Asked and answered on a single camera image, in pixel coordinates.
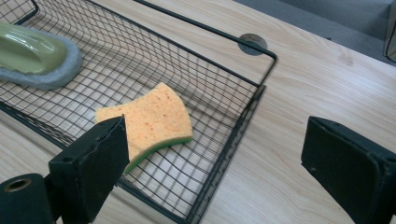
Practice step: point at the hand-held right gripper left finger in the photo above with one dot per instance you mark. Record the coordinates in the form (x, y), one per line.
(90, 168)

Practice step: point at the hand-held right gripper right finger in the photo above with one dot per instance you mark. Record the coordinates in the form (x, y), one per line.
(348, 168)

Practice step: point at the yellow and green sponge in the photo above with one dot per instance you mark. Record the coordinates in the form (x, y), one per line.
(155, 121)

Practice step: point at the grey round table grommet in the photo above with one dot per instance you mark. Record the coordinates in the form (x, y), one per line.
(252, 43)

